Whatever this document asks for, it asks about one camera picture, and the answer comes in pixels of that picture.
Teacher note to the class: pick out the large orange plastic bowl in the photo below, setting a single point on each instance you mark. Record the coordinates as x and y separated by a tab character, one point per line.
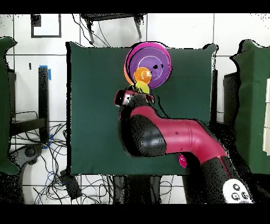
127	79

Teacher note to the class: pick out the green cloth covered table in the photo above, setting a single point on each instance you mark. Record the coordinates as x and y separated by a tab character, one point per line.
4	105
253	105

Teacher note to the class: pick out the black office chair base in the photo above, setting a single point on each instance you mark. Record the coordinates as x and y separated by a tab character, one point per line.
29	152

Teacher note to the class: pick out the black power box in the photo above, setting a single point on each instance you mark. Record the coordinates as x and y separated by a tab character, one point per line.
70	185

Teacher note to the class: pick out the purple plastic bowl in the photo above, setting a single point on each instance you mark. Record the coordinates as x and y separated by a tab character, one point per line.
158	61

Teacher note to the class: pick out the blue tape strip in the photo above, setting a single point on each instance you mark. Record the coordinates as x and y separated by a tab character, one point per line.
51	137
49	74

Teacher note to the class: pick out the yellow plastic cup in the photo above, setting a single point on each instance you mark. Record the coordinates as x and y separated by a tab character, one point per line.
142	87

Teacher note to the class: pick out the orange plastic cup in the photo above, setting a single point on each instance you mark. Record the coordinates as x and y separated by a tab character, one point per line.
142	75

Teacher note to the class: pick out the large pink plastic bowl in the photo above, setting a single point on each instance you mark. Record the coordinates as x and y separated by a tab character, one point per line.
135	47

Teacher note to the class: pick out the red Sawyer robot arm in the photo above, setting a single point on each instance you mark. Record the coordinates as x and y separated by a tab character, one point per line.
179	135

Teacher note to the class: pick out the dark green table cloth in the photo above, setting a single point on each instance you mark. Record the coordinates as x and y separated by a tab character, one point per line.
95	126

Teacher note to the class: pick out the red plastic cup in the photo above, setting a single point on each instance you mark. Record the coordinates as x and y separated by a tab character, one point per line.
182	161

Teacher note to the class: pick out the black metal floor stand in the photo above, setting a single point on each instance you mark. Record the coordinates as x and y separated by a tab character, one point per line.
43	95
231	99

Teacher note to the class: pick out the black square frame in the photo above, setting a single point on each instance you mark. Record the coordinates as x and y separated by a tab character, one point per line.
35	21

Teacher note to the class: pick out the black metal stand legs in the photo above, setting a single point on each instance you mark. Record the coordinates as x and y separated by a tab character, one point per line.
109	16

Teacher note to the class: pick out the small black floor object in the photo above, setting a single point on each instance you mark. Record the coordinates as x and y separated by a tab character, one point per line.
30	66

